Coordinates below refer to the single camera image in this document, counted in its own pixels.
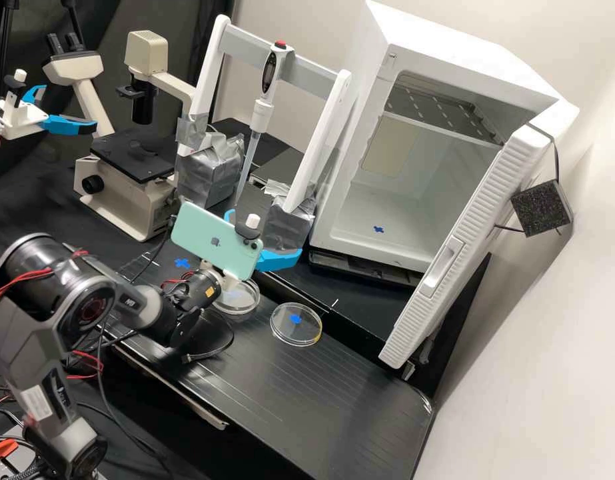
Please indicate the black platform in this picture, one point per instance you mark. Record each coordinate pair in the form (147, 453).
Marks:
(282, 165)
(297, 400)
(362, 312)

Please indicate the petri dish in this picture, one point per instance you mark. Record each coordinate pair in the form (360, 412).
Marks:
(242, 300)

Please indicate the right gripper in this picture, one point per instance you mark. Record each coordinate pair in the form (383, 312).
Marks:
(233, 285)

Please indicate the white incubator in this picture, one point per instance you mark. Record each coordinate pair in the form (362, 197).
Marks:
(367, 75)

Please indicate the pipette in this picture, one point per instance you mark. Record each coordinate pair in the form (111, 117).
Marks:
(269, 70)

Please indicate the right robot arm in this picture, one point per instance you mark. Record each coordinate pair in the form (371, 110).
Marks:
(42, 310)

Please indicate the white pipette stand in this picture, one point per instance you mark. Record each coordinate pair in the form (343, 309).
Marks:
(314, 140)

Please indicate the petri dish lid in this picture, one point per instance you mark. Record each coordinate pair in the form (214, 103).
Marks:
(287, 332)

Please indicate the incubator door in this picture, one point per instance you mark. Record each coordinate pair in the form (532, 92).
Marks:
(467, 225)

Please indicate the right wrist camera phone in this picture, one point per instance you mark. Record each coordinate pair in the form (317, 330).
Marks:
(207, 240)

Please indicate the cream microscope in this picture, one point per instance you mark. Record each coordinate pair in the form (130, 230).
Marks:
(122, 190)

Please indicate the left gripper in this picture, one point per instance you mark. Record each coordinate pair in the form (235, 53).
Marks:
(17, 122)

